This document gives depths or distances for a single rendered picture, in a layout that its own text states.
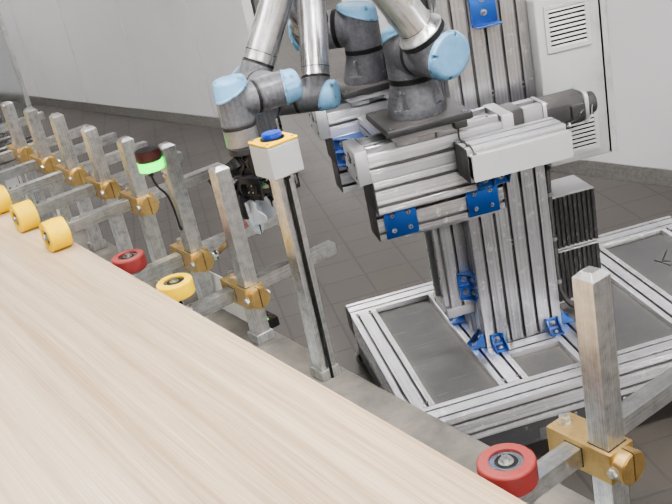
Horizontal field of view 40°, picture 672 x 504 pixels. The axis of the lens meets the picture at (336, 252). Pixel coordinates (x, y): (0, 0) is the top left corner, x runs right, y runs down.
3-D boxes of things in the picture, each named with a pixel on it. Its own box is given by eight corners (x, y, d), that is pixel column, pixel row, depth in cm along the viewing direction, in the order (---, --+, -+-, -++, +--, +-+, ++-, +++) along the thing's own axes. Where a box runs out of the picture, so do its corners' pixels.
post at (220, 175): (269, 352, 219) (220, 161, 200) (277, 357, 216) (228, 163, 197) (257, 359, 217) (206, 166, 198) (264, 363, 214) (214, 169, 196)
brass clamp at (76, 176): (76, 174, 293) (71, 159, 291) (92, 181, 282) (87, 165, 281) (57, 181, 290) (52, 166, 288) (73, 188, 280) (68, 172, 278)
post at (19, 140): (52, 227, 336) (9, 99, 318) (55, 229, 334) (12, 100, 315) (43, 231, 335) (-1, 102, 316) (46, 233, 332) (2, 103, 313)
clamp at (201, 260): (191, 255, 238) (186, 237, 236) (216, 267, 227) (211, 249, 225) (171, 264, 235) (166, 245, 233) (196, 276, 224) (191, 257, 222)
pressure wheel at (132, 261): (147, 285, 231) (135, 244, 227) (161, 293, 225) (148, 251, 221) (118, 298, 227) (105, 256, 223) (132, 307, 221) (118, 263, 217)
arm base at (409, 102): (435, 99, 247) (429, 62, 243) (454, 111, 233) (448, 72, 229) (381, 112, 245) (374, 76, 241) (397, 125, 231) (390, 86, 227)
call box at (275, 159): (286, 167, 181) (277, 129, 178) (306, 173, 176) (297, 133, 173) (256, 179, 178) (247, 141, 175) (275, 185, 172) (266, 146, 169)
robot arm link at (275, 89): (279, 62, 211) (235, 76, 207) (300, 67, 201) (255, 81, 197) (286, 96, 214) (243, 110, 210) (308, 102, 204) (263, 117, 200)
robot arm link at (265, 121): (273, 85, 235) (262, 95, 228) (283, 126, 239) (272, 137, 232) (245, 89, 238) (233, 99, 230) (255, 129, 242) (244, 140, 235)
